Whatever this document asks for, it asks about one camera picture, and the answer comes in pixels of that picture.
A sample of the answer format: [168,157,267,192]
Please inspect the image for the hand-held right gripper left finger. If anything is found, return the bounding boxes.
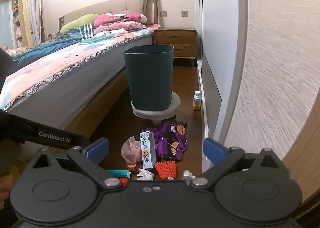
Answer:
[26,138,128,191]

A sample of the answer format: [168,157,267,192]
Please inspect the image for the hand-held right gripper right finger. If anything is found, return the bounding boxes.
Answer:
[189,138,288,190]

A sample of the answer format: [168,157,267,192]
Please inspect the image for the grey plastic bag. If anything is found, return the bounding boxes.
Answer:
[181,169,197,181]

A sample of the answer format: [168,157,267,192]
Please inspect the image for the white capped yellow label bottle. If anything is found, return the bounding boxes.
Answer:
[193,91,202,111]

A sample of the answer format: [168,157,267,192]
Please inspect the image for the dark green trash bin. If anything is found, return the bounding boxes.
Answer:
[123,45,175,112]

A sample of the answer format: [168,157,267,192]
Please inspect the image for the pink plastic bag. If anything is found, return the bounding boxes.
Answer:
[120,136,142,164]

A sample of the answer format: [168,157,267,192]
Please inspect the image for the teal tube wrapper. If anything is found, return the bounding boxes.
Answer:
[106,170,132,179]

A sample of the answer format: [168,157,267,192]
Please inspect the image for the purple chip bag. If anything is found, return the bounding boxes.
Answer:
[147,120,188,162]

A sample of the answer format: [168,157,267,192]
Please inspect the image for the wooden bed with beige headboard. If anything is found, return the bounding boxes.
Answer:
[45,0,159,155]

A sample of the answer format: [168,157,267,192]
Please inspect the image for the white blue snack box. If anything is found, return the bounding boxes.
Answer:
[139,131,157,171]

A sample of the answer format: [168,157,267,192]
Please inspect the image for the orange foam net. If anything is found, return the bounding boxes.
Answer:
[154,160,177,180]

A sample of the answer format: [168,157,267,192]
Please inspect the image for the grey mattress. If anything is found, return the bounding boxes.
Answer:
[5,34,154,131]

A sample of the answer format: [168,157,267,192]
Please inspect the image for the crumpled white tissue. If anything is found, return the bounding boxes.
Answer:
[137,168,155,181]

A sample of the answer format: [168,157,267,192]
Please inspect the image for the round white stool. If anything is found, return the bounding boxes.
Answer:
[131,92,181,120]

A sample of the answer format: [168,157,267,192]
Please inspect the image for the teal blue blanket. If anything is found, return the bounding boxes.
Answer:
[10,31,85,61]

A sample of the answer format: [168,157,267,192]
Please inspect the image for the white rack with teal base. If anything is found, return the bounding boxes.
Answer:
[78,24,112,44]

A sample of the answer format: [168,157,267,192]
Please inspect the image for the green pillow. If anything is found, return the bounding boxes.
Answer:
[59,13,100,34]

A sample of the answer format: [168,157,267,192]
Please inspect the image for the wooden nightstand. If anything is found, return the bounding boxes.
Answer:
[153,29,197,68]

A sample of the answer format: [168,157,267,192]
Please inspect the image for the white cloth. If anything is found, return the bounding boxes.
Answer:
[101,28,129,36]

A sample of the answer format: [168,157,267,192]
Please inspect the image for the white wardrobe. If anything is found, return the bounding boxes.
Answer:
[194,0,248,166]

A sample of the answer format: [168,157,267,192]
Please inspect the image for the wooden bookshelf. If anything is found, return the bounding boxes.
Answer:
[11,0,28,49]

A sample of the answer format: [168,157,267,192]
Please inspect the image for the white curtain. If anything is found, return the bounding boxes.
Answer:
[22,0,45,45]

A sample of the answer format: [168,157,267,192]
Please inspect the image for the pink folded quilts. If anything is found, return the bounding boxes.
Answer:
[94,13,147,34]

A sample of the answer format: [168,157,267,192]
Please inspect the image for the wooden door frame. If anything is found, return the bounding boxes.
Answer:
[281,107,320,218]

